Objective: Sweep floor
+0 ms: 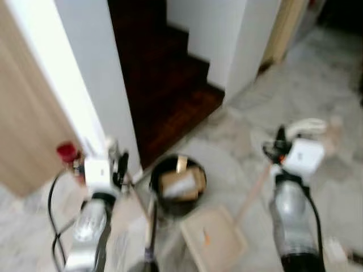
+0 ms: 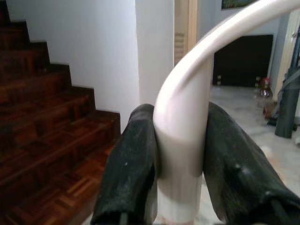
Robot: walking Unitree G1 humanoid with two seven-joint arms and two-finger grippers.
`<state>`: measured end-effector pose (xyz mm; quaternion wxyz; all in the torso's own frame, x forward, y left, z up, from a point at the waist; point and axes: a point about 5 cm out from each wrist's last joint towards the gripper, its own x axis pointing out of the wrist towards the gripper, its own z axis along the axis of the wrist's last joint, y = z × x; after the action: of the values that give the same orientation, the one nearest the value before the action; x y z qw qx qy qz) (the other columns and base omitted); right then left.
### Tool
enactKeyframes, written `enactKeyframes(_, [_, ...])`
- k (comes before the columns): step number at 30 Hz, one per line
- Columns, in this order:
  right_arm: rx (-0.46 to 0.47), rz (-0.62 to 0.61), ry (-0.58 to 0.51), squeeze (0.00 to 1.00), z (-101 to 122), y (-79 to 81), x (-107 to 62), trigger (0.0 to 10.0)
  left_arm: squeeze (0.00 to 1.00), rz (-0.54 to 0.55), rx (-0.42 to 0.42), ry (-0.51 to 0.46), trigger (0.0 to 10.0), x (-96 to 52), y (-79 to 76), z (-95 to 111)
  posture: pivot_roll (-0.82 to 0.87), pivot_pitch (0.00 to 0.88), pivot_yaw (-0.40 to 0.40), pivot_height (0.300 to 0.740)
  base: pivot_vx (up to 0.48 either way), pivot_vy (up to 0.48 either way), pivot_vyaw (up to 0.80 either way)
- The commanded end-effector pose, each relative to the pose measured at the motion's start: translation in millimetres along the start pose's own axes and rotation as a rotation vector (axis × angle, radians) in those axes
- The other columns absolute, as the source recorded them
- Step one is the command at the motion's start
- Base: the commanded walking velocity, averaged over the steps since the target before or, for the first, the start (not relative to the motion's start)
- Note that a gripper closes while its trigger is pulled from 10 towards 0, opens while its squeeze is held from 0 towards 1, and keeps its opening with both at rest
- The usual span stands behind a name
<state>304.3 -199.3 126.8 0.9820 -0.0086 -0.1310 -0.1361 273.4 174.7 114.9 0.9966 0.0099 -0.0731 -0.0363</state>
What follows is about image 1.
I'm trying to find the wooden broom with purple bristles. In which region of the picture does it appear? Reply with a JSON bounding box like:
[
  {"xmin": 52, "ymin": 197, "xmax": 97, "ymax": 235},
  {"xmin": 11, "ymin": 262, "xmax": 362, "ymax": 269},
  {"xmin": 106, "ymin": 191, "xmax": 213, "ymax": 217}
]
[{"xmin": 105, "ymin": 136, "xmax": 161, "ymax": 272}]

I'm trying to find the beige dustpan with wooden handle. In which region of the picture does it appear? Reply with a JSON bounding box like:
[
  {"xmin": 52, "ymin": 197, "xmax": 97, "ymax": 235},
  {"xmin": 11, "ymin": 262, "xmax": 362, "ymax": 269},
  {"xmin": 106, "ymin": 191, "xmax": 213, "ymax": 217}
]
[{"xmin": 180, "ymin": 118, "xmax": 327, "ymax": 272}]

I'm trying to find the small fluffy cream dog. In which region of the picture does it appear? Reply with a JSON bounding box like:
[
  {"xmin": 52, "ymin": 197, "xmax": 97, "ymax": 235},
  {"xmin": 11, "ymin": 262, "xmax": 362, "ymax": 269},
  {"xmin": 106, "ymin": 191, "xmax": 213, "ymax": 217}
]
[{"xmin": 324, "ymin": 115, "xmax": 345, "ymax": 155}]

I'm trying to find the red round object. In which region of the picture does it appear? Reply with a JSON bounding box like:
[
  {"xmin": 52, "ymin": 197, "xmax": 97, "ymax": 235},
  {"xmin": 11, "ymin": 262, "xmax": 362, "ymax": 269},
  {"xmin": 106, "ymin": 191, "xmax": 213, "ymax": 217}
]
[{"xmin": 56, "ymin": 142, "xmax": 80, "ymax": 168}]

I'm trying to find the brown cardboard box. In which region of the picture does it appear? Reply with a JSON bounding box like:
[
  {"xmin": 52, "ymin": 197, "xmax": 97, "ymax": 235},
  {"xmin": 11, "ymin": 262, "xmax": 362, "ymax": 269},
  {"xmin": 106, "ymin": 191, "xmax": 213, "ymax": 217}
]
[{"xmin": 159, "ymin": 166, "xmax": 206, "ymax": 201}]

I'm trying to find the dark wooden staircase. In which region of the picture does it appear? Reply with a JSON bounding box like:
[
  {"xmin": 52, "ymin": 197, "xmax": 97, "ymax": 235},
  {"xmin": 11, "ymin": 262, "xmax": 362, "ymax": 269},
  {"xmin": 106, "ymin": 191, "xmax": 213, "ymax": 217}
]
[{"xmin": 108, "ymin": 0, "xmax": 225, "ymax": 169}]

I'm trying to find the plain light wood panel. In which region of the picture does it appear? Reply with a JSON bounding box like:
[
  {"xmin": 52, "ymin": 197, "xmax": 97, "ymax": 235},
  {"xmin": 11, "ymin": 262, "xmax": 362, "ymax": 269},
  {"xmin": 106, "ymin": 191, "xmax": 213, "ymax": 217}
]
[{"xmin": 0, "ymin": 0, "xmax": 80, "ymax": 198}]

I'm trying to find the light wooden slatted door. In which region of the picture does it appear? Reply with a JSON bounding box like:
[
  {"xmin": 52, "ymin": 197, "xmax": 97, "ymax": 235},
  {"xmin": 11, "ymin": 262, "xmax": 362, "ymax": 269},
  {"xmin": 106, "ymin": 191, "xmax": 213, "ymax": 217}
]
[{"xmin": 260, "ymin": 0, "xmax": 310, "ymax": 73}]

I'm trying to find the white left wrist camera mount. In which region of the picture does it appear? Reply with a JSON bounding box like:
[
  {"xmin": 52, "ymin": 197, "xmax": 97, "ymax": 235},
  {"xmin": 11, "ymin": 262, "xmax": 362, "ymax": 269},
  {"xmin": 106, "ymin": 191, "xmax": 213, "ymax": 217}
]
[{"xmin": 84, "ymin": 159, "xmax": 112, "ymax": 190}]

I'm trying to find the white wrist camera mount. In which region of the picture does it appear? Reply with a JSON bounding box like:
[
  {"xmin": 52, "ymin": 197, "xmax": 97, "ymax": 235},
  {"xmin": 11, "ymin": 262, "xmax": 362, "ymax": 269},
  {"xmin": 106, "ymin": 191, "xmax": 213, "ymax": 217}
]
[
  {"xmin": 84, "ymin": 159, "xmax": 112, "ymax": 190},
  {"xmin": 282, "ymin": 139, "xmax": 325, "ymax": 175}
]

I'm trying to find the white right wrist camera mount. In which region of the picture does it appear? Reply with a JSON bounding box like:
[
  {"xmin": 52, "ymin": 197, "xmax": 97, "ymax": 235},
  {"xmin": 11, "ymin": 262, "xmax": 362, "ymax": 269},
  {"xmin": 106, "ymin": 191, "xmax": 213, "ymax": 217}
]
[{"xmin": 282, "ymin": 139, "xmax": 325, "ymax": 175}]

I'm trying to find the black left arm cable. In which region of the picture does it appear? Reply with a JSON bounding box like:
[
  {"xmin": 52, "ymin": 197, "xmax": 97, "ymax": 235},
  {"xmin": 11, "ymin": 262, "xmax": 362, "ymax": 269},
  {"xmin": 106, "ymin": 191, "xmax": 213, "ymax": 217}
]
[{"xmin": 48, "ymin": 167, "xmax": 86, "ymax": 270}]

